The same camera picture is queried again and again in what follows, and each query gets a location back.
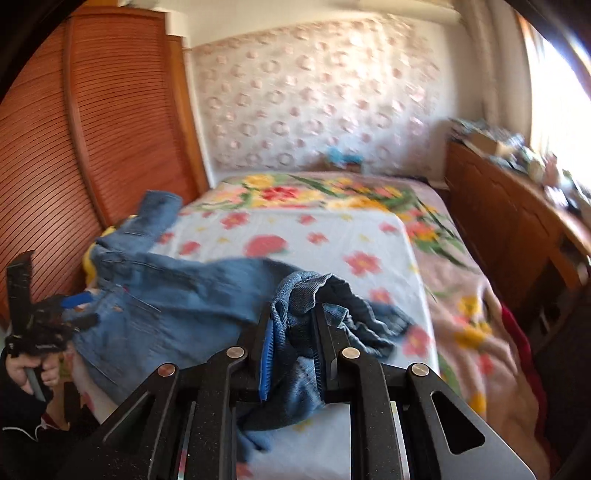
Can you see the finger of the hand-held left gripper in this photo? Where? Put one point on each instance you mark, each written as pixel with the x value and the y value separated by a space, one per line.
pixel 76 300
pixel 83 321

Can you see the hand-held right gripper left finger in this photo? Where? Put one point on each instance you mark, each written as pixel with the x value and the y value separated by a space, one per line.
pixel 267 364

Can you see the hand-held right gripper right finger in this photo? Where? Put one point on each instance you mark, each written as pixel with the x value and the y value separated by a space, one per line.
pixel 325 350

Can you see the blue denim pants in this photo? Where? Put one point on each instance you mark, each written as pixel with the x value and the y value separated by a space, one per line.
pixel 152 217
pixel 184 300

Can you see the person's left hand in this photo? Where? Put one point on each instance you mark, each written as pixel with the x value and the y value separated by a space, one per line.
pixel 16 369

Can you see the white floral bedsheet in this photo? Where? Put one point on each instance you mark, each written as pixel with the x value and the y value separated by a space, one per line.
pixel 323 263

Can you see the pink floral blanket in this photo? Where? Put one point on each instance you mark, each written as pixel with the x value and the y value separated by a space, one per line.
pixel 461 295

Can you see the wooden louvered wardrobe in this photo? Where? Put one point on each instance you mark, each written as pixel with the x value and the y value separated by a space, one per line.
pixel 115 115

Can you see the blue plastic item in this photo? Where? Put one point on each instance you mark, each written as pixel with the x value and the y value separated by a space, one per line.
pixel 344 156

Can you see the red blanket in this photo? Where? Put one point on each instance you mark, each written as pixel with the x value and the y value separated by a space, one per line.
pixel 521 350

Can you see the wooden sideboard cabinet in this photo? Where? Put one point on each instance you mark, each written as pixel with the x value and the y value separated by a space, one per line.
pixel 498 207

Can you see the circle-patterned sheer curtain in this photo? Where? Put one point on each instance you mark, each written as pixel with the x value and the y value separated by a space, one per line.
pixel 300 101

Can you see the open cardboard box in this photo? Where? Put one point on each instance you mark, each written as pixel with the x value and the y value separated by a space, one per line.
pixel 489 145

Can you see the patterned fabric bundle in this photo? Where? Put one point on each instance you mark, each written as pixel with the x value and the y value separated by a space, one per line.
pixel 466 127

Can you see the pink figurine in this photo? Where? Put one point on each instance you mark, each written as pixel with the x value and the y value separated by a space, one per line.
pixel 551 170

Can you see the beige window curtain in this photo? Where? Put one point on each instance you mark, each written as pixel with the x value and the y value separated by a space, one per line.
pixel 494 55

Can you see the wooden-framed window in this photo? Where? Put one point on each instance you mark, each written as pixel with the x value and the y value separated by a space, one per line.
pixel 563 92

